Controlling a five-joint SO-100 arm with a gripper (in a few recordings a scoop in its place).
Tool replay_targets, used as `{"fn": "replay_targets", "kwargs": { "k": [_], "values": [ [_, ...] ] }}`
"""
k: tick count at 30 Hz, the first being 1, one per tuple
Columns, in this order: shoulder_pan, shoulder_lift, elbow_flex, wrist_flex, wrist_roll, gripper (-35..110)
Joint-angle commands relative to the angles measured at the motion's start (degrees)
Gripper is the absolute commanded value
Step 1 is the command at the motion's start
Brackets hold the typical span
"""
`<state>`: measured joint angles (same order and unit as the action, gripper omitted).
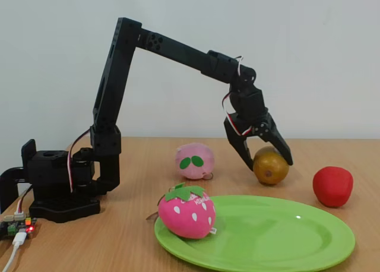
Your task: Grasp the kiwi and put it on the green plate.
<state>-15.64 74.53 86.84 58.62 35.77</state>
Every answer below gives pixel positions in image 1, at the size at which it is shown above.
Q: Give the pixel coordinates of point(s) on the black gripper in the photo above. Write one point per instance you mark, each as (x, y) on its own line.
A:
(248, 123)

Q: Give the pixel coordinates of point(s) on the pink strawberry plush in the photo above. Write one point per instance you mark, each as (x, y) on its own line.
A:
(187, 218)

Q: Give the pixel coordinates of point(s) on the light pink peach plush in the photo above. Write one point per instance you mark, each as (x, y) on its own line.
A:
(194, 162)

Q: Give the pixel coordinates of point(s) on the green oval plate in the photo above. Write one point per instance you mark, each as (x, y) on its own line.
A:
(267, 239)

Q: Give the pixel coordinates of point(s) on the brown kiwi with sticker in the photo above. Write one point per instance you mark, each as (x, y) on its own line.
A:
(270, 171)

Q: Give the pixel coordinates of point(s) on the black table clamp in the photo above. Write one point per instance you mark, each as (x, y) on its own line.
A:
(7, 180)

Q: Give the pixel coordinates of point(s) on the red apple plush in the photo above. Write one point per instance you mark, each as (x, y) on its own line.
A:
(332, 187)

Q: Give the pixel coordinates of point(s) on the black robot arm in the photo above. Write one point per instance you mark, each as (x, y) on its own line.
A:
(112, 76)

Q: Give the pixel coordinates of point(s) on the motor controller circuit board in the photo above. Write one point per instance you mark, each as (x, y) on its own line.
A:
(15, 226)

